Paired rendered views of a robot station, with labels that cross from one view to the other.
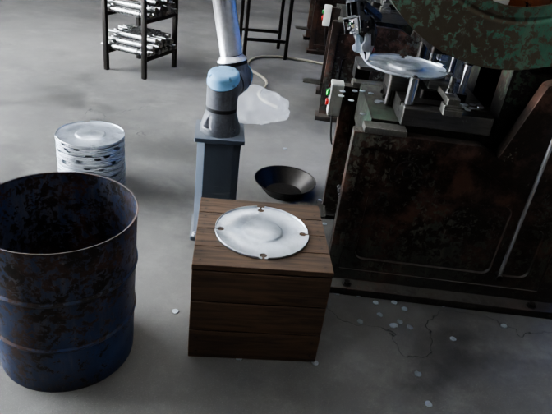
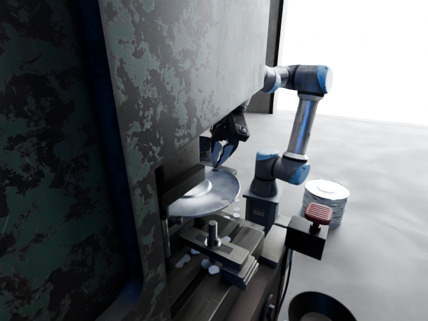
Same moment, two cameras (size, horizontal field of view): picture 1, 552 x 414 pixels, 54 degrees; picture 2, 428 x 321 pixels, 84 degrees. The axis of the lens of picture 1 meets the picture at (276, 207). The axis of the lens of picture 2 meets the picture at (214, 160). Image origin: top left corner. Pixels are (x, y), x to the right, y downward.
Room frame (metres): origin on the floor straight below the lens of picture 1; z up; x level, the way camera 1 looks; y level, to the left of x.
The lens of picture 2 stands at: (2.32, -0.83, 1.11)
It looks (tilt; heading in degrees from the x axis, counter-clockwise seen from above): 24 degrees down; 123
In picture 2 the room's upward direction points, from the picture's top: straight up
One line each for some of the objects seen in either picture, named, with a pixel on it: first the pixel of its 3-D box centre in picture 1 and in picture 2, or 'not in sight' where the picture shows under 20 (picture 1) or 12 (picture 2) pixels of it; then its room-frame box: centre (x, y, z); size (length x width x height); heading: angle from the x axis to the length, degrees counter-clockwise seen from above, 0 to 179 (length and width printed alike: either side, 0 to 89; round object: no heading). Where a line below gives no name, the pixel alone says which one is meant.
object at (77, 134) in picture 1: (90, 133); (326, 188); (2.19, 0.85, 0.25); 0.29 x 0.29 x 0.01
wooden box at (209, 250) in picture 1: (256, 276); not in sight; (1.42, 0.03, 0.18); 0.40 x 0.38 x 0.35; 97
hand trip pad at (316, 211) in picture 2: not in sight; (316, 223); (2.27, -0.27, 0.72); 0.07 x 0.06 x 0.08; 91
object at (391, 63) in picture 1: (405, 66); (188, 185); (1.94, -0.38, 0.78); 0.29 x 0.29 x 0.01
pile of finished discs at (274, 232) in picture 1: (262, 230); not in sight; (1.42, 0.03, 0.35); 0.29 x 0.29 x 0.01
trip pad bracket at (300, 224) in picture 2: (359, 81); (302, 251); (2.25, -0.27, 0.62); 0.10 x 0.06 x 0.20; 1
